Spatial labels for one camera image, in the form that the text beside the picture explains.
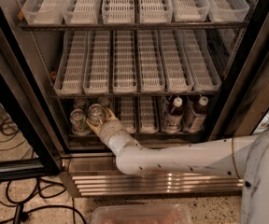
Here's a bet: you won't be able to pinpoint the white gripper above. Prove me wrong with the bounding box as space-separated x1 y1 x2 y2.
86 107 122 141

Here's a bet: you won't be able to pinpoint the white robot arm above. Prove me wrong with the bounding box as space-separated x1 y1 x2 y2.
86 109 269 224

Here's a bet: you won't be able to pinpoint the shelf tray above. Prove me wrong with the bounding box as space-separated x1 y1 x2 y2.
21 0 64 25
102 0 135 24
83 31 110 94
159 30 193 93
113 31 137 93
138 0 173 23
171 0 210 21
119 97 136 133
54 31 88 95
182 30 221 91
63 0 101 25
207 0 249 22
138 96 159 133
136 30 165 92

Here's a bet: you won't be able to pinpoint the steel fridge vent grille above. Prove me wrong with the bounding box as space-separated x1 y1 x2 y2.
72 172 243 196

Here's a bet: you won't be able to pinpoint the open fridge door left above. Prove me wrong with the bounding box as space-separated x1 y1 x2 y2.
0 6 62 181

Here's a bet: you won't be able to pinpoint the right glass fridge door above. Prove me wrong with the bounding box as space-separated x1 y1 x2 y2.
200 0 269 141

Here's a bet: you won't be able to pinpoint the white can behind door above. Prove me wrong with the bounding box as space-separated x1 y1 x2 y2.
254 110 269 133

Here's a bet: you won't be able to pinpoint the left brown tea bottle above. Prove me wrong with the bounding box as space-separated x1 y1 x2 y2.
162 96 184 133

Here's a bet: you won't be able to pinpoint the brown tea bottle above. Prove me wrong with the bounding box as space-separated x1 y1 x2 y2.
183 95 208 133
162 96 184 133

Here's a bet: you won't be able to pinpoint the right brown tea bottle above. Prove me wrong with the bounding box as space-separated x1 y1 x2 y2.
183 95 208 133

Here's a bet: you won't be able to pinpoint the clear plastic bin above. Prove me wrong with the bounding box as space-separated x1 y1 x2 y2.
91 204 193 224

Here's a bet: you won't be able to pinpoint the black floor cables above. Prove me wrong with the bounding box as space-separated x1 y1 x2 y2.
0 103 87 224

